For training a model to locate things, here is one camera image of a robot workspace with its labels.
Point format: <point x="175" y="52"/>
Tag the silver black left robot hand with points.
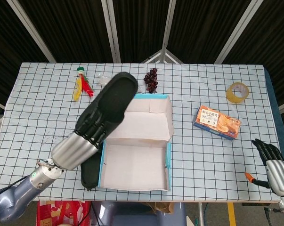
<point x="73" y="150"/>

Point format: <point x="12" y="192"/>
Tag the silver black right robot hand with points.
<point x="278" y="171"/>

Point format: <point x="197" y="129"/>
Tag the black slipper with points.
<point x="118" y="94"/>
<point x="90" y="174"/>

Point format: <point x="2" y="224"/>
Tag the light blue shoe box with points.
<point x="132" y="164"/>

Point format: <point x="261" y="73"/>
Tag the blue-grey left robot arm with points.
<point x="14" y="200"/>

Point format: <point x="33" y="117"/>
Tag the orange blue snack package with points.
<point x="214" y="120"/>

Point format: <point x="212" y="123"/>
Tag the red patterned bag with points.
<point x="61" y="212"/>

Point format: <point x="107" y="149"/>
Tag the red yellow feather shuttlecock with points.
<point x="81" y="86"/>

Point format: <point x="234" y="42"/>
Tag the checkered light blue tablecloth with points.
<point x="203" y="164"/>

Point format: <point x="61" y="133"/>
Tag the clear plastic bag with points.
<point x="101" y="80"/>

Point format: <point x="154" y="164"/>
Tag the blue-grey chair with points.
<point x="132" y="216"/>

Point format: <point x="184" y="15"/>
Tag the yellow tape roll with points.
<point x="231" y="96"/>

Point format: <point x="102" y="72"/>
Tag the dark purple grape bunch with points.
<point x="151" y="80"/>

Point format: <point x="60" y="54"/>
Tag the brown paper bag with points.
<point x="163" y="207"/>

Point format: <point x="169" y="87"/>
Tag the dark folding screen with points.
<point x="73" y="28"/>

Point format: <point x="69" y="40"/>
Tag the white triangular metal frame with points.
<point x="161" y="56"/>

